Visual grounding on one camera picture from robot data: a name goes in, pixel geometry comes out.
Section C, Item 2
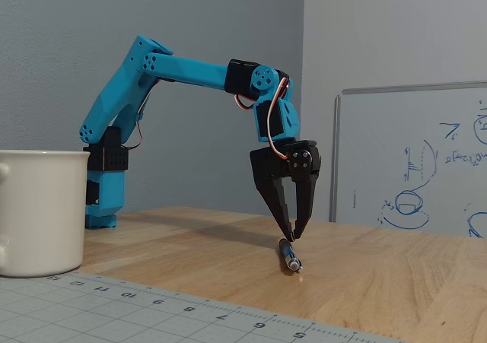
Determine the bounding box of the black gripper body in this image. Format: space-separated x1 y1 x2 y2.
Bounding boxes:
249 139 323 182

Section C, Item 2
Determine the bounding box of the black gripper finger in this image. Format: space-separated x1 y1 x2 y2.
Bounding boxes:
253 176 295 243
288 148 320 240

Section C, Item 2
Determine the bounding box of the dark blue pen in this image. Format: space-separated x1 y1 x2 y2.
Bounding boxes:
278 237 304 273

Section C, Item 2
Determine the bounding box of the whiteboard with blue drawings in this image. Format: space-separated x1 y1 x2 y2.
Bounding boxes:
329 80 487 240

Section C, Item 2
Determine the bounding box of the grey cutting mat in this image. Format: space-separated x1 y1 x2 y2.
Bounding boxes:
0 270 406 343

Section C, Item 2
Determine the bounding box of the white ceramic mug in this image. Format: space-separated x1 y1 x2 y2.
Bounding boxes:
0 149 91 278

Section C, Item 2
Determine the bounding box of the white red servo cable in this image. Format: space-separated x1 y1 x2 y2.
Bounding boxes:
265 75 293 164

